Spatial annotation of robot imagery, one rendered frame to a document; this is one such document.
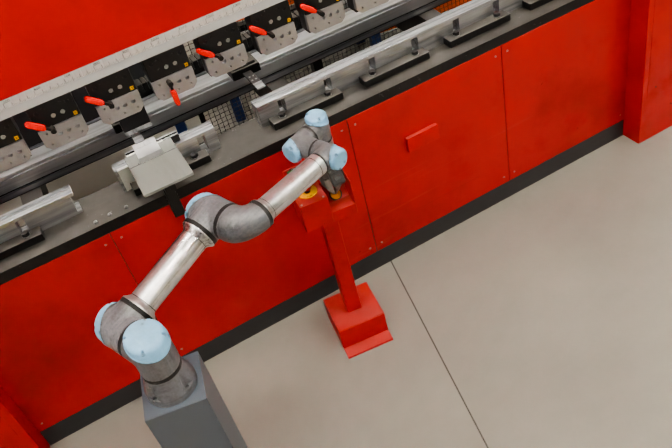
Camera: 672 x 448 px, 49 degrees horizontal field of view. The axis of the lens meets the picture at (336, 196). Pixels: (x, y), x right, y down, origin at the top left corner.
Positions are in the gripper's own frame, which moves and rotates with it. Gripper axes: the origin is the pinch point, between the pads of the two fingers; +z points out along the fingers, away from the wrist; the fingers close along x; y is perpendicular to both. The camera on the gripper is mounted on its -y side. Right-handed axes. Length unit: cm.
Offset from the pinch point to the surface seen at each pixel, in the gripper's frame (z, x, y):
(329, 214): 2.5, 5.4, -6.7
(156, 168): -25, 56, 18
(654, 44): 22, -164, 35
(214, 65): -45, 24, 36
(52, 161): -19, 92, 52
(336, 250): 25.5, 5.8, -3.7
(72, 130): -44, 76, 29
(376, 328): 67, 0, -15
